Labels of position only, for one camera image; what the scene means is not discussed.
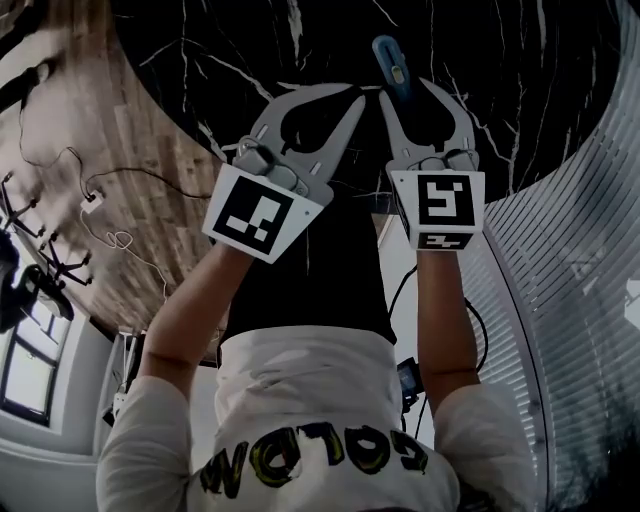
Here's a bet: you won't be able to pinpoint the black swivel chair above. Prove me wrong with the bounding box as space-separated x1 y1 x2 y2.
0 171 57 240
0 234 95 335

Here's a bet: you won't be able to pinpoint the small blue grey tool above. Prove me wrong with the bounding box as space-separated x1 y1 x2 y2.
370 34 414 102

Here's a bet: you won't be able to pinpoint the black power strip cable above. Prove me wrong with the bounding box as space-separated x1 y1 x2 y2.
86 166 215 202

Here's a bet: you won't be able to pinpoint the round black marble table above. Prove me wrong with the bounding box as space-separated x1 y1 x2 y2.
108 0 629 214

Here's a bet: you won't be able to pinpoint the person's left forearm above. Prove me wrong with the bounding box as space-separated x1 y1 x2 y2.
138 243 252 402

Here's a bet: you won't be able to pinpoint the person's right forearm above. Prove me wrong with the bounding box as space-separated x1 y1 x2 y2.
415 248 482 402

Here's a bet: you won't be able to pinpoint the long black floor cable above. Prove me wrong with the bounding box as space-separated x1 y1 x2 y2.
16 88 97 202

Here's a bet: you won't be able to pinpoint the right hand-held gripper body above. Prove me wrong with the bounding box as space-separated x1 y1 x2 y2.
388 146 487 252

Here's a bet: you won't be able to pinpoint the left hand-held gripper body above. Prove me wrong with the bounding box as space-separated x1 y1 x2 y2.
201 136 336 266

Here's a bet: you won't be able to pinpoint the white printed t-shirt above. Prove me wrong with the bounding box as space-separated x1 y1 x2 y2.
94 323 540 512

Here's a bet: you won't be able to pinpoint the white looped cable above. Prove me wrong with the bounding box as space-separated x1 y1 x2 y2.
79 206 170 307

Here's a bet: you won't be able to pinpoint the person's black trousers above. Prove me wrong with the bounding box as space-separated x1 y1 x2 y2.
218 189 399 370

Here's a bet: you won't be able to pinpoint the black device cable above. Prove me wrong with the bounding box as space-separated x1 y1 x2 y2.
386 263 490 437

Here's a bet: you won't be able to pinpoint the black device with screen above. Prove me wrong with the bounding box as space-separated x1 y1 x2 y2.
396 356 427 414

